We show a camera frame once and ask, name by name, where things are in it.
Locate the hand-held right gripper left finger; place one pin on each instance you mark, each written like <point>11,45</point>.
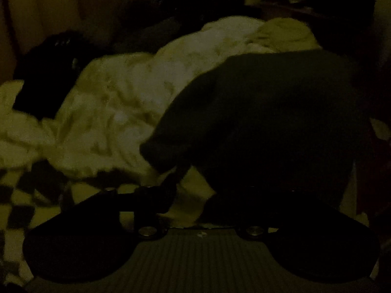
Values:
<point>166,195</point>

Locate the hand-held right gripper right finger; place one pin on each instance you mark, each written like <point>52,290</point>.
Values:
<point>220,207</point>

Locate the dark green garment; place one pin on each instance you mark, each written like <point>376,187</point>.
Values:
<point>275,113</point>

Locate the white duvet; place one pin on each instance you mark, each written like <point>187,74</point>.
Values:
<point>137,91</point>

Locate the grey garment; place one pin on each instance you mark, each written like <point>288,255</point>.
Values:
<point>152,30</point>

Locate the yellow pillow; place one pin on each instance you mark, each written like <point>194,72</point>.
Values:
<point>284,33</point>

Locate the beige wardrobe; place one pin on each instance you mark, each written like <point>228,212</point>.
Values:
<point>45,6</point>

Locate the dark wooden cabinet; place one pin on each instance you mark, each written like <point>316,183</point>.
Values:
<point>336,0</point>

